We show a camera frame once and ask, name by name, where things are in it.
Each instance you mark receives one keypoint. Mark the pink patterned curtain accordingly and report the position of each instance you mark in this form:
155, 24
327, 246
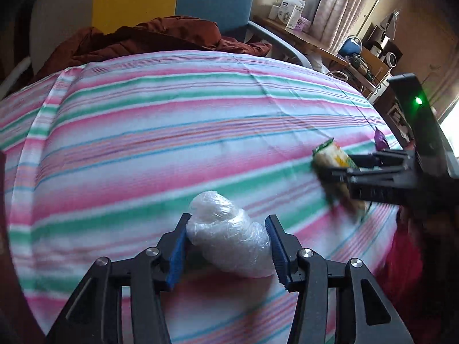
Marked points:
344, 10

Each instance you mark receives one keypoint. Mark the wooden window desk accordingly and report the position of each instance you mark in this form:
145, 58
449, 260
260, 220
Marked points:
308, 39

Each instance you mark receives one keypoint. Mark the rice cracker snack packet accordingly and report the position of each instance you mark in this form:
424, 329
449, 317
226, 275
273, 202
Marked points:
333, 157

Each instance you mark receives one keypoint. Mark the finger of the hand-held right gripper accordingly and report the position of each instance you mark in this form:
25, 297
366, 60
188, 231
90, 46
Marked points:
387, 159
376, 186

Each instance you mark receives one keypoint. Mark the striped pink green bedsheet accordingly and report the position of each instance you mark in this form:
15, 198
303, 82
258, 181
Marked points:
143, 132

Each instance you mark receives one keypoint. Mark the purple plastic item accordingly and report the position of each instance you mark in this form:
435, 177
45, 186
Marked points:
380, 139

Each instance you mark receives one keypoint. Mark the blue round appliance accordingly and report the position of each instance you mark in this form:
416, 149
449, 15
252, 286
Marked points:
349, 47

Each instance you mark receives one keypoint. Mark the clear plastic wrap bundle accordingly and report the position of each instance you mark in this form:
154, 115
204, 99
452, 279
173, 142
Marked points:
226, 236

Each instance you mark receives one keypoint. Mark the small purple box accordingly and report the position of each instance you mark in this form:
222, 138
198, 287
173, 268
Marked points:
302, 25

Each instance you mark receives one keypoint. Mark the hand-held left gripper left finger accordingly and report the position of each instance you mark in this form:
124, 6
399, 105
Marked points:
175, 258

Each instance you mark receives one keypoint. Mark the person's red clothing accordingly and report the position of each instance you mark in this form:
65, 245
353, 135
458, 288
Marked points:
405, 258

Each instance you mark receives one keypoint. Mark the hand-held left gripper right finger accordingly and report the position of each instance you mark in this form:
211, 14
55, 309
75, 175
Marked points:
278, 254

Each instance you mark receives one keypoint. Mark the black speaker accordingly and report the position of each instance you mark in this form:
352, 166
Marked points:
391, 57

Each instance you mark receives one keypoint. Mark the white carton box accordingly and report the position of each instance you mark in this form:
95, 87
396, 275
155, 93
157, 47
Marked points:
291, 14

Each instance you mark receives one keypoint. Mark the dark red garment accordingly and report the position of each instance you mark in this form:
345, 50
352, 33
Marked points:
143, 39

